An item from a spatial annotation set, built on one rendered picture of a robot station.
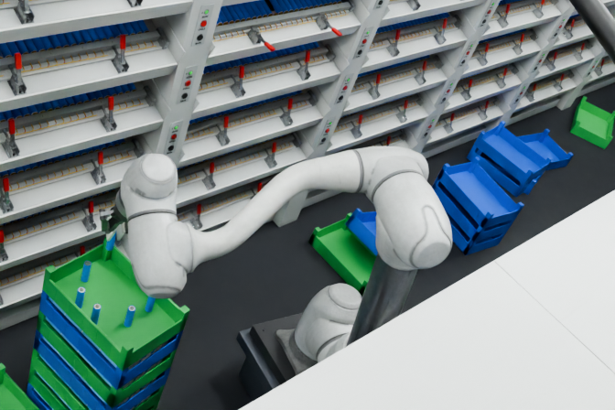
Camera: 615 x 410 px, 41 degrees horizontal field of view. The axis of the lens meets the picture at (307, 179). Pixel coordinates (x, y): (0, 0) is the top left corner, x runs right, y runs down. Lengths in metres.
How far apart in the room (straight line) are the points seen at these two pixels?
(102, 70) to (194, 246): 0.57
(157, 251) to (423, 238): 0.55
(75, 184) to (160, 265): 0.69
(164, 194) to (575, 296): 1.13
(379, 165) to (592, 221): 1.13
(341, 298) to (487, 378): 1.72
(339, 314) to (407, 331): 1.70
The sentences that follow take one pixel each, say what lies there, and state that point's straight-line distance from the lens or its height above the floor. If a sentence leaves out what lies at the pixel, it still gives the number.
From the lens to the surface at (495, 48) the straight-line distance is 3.66.
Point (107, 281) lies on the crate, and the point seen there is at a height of 0.48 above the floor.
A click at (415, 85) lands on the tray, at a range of 3.17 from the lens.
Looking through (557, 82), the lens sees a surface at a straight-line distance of 4.49.
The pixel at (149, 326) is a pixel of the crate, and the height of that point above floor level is 0.48.
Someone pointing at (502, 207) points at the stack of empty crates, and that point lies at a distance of 3.49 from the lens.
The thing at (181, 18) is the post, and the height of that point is 1.04.
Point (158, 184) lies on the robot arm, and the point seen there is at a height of 1.01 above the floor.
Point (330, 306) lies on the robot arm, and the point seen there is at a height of 0.49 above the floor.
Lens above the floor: 2.13
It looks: 39 degrees down
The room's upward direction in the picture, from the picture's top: 23 degrees clockwise
